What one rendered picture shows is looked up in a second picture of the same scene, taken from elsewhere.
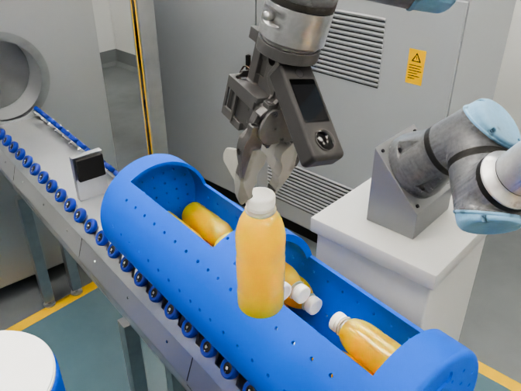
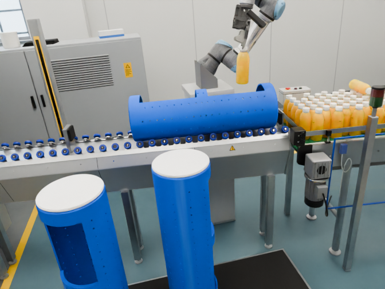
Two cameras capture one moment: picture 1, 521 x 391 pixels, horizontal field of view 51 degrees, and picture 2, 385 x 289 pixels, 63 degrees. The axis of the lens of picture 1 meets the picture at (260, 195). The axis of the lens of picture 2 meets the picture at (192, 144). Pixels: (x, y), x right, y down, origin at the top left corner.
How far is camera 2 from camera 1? 1.56 m
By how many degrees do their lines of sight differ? 47
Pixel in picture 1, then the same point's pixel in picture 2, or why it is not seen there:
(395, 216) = (211, 82)
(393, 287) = not seen: hidden behind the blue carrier
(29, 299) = not seen: outside the picture
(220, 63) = (10, 108)
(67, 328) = (34, 273)
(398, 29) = (115, 57)
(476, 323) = not seen: hidden behind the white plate
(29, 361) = (181, 152)
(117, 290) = (137, 160)
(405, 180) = (211, 69)
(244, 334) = (227, 108)
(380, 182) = (204, 74)
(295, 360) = (246, 101)
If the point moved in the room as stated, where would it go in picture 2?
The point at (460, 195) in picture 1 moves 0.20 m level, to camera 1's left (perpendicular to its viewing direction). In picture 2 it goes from (233, 61) to (217, 67)
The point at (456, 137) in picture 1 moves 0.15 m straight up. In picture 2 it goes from (221, 50) to (220, 27)
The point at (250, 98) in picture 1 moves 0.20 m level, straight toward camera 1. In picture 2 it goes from (244, 19) to (283, 17)
